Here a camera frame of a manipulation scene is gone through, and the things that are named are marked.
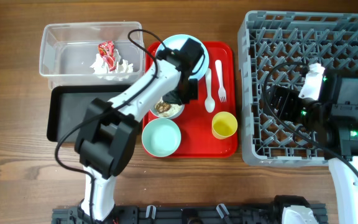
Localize light blue food bowl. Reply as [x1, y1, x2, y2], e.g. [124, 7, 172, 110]
[150, 99, 185, 119]

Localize brown food scraps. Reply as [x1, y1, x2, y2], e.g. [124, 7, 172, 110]
[155, 101, 171, 114]

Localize light blue plate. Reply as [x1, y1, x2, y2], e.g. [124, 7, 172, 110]
[163, 34, 209, 80]

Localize mint green bowl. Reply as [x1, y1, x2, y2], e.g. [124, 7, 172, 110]
[142, 118, 181, 157]

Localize white napkin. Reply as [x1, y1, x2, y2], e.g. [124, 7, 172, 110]
[90, 49, 134, 82]

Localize red snack wrapper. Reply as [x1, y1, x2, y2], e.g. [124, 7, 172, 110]
[98, 40, 116, 72]

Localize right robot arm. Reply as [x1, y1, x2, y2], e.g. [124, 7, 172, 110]
[262, 70, 358, 222]

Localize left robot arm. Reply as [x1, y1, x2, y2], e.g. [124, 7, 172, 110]
[75, 38, 204, 223]

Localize grey dishwasher rack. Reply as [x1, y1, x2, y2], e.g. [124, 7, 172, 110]
[237, 11, 358, 167]

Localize black waste tray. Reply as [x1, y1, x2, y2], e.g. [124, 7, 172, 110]
[47, 85, 130, 142]

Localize white plastic spoon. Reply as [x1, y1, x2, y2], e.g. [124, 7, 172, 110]
[204, 68, 215, 113]

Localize red serving tray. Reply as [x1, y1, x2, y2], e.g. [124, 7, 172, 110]
[142, 41, 239, 159]

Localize white plastic fork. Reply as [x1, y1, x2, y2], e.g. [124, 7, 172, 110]
[215, 60, 227, 103]

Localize yellow plastic cup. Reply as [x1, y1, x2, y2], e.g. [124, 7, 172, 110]
[212, 111, 238, 139]

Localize clear plastic bin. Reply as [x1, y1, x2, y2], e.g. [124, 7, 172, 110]
[39, 21, 145, 89]

